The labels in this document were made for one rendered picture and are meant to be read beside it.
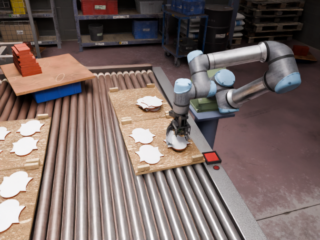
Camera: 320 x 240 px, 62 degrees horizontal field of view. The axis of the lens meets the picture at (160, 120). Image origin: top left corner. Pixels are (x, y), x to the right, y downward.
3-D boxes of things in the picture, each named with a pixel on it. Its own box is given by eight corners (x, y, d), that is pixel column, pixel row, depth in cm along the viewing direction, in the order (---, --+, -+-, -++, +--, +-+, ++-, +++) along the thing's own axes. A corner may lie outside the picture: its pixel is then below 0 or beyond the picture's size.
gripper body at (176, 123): (175, 138, 127) (176, 117, 120) (169, 128, 134) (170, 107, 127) (190, 135, 129) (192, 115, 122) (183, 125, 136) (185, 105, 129)
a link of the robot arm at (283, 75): (225, 92, 171) (300, 54, 123) (231, 115, 168) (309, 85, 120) (210, 93, 165) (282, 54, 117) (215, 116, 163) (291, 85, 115)
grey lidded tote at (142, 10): (156, 9, 566) (156, -3, 553) (163, 13, 538) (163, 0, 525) (134, 10, 549) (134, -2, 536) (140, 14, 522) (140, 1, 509)
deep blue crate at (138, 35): (153, 33, 595) (154, 15, 574) (157, 38, 562) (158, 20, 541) (131, 34, 584) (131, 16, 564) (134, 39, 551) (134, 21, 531)
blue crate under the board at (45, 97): (67, 76, 207) (65, 64, 201) (83, 92, 186) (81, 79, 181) (24, 85, 191) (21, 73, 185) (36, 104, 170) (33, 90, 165)
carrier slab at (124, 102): (155, 87, 197) (155, 85, 196) (176, 117, 164) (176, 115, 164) (107, 93, 186) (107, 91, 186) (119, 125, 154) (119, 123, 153)
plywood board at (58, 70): (69, 55, 216) (68, 53, 215) (95, 77, 183) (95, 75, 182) (0, 67, 191) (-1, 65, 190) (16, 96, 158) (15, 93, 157)
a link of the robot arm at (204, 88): (213, 70, 121) (191, 73, 119) (219, 94, 119) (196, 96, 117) (206, 76, 129) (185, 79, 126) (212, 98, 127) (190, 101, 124)
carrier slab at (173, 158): (175, 117, 164) (176, 115, 163) (205, 162, 131) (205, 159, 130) (119, 125, 154) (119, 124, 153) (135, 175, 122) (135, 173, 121)
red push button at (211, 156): (214, 154, 137) (214, 152, 136) (219, 162, 132) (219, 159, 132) (203, 155, 136) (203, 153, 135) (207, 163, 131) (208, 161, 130)
